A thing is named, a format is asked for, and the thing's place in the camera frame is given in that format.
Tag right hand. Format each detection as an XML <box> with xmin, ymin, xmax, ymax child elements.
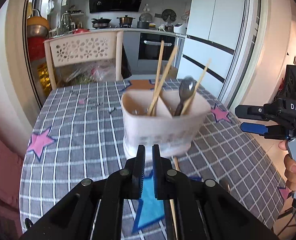
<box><xmin>283</xmin><ymin>154</ymin><xmax>296</xmax><ymax>192</ymax></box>

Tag wooden chopstick in holder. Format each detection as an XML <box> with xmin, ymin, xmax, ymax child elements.
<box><xmin>147</xmin><ymin>46</ymin><xmax>178</xmax><ymax>116</ymax></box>

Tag beige plastic utensil holder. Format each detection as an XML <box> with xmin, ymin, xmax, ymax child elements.
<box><xmin>121</xmin><ymin>89</ymin><xmax>211</xmax><ymax>162</ymax></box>

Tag white refrigerator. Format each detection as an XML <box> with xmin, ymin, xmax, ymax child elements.
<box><xmin>177</xmin><ymin>0</ymin><xmax>245</xmax><ymax>98</ymax></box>

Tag plain wooden chopstick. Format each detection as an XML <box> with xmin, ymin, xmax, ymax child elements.
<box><xmin>151</xmin><ymin>39</ymin><xmax>165</xmax><ymax>117</ymax></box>

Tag red plastic basket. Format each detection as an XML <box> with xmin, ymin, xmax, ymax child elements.
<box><xmin>28</xmin><ymin>36</ymin><xmax>45</xmax><ymax>61</ymax></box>

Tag steel cooking pot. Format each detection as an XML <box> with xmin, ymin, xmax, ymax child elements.
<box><xmin>117</xmin><ymin>15</ymin><xmax>134</xmax><ymax>28</ymax></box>

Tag black pot with lid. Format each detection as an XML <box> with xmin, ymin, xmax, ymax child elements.
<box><xmin>137</xmin><ymin>12</ymin><xmax>152</xmax><ymax>29</ymax></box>

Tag black built-in oven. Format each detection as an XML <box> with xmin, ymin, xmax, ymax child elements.
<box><xmin>138</xmin><ymin>33</ymin><xmax>175</xmax><ymax>61</ymax></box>

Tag metal spoon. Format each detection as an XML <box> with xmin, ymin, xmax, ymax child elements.
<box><xmin>219</xmin><ymin>178</ymin><xmax>231</xmax><ymax>193</ymax></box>
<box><xmin>174</xmin><ymin>76</ymin><xmax>196</xmax><ymax>116</ymax></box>

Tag grey checked tablecloth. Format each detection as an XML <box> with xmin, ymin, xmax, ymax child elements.
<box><xmin>19</xmin><ymin>80</ymin><xmax>285</xmax><ymax>228</ymax></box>

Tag yellow and steel bowls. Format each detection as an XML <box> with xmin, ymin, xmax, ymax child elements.
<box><xmin>27</xmin><ymin>16</ymin><xmax>50</xmax><ymax>37</ymax></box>

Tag black wok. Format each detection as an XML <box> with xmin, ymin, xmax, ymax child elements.
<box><xmin>92</xmin><ymin>17</ymin><xmax>111</xmax><ymax>29</ymax></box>

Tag blue patterned wooden chopstick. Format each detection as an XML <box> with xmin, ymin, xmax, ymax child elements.
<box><xmin>181</xmin><ymin>58</ymin><xmax>212</xmax><ymax>115</ymax></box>

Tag beige plastic chair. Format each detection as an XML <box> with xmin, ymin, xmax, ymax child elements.
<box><xmin>44</xmin><ymin>28</ymin><xmax>124</xmax><ymax>90</ymax></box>

